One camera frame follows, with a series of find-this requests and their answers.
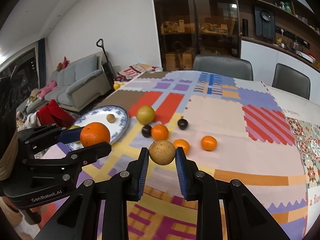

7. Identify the tile print table mat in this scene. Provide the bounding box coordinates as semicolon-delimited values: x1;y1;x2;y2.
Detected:
281;107;320;235

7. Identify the red cloth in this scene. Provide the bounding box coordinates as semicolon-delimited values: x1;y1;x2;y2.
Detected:
37;99;75;128

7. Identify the person's left hand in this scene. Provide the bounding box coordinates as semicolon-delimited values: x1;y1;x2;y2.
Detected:
0;130;18;182

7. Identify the blue white patterned plate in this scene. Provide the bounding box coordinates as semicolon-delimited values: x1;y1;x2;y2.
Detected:
67;105;130;152

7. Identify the folded striped cloth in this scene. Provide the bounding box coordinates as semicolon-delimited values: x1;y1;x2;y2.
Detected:
117;64;163;82

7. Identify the wooden wall shelf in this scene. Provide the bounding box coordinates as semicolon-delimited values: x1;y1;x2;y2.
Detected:
235;0;320;65

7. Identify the white lower cabinet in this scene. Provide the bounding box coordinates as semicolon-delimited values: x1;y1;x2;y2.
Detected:
240;36;320;100

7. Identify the black wall appliance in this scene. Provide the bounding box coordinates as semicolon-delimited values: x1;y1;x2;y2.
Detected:
254;5;275;39

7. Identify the small mandarin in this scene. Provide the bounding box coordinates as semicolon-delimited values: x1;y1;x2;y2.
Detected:
151;124;169;141
201;135;217;151
173;139;190;155

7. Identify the black upright vacuum cleaner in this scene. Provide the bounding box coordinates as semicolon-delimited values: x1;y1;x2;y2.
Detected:
96;39;116;87

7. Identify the grey sofa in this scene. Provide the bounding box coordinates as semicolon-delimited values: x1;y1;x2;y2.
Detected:
26;54;112;113

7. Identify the patchwork tablecloth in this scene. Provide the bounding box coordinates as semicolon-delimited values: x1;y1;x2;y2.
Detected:
37;70;312;240

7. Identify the yellow-green pear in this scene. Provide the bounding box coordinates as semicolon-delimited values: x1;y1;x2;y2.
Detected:
136;105;156;125

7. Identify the cardboard box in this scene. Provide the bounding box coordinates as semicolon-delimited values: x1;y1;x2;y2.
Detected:
165;52;181;71

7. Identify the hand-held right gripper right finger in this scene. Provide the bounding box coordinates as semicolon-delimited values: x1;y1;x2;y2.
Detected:
175;147;292;240

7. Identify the brown round fruit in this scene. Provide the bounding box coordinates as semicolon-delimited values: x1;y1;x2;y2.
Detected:
149;140;176;166

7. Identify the pink plush toy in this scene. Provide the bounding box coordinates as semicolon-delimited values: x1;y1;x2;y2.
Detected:
37;81;58;98

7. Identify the grey chair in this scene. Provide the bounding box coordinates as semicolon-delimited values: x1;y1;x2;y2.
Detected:
272;63;311;100
192;54;253;81

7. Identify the glass door cabinet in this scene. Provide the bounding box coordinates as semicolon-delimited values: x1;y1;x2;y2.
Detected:
151;0;242;72

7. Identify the large orange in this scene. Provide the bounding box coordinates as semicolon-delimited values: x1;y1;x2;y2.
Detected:
80;122;111;147

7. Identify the white printed table mat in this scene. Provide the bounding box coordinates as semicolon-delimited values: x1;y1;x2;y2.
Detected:
265;85;320;120

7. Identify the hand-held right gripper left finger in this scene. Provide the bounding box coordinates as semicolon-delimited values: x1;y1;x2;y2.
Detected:
56;147;150;240

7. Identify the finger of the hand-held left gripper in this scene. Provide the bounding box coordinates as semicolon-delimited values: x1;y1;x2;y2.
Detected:
22;141;112;170
17;124;83;155

